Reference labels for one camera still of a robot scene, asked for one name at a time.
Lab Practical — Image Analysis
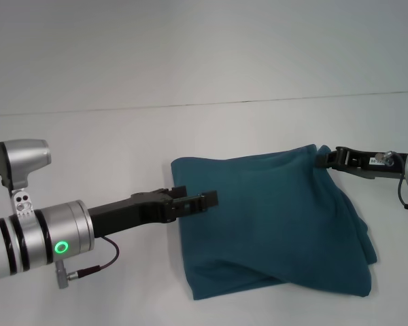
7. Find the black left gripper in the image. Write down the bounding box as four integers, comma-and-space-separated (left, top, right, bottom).
87, 185, 220, 239

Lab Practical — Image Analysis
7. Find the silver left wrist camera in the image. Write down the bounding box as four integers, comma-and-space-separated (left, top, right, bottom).
0, 139, 53, 218

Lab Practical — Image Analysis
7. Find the teal blue printed t-shirt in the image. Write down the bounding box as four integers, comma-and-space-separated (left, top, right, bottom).
169, 143, 379, 302

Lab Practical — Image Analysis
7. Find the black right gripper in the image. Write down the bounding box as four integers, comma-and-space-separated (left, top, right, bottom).
313, 145, 408, 181

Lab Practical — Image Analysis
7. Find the left gripper cable with connectors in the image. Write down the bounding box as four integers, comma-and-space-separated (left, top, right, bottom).
55, 235, 121, 290

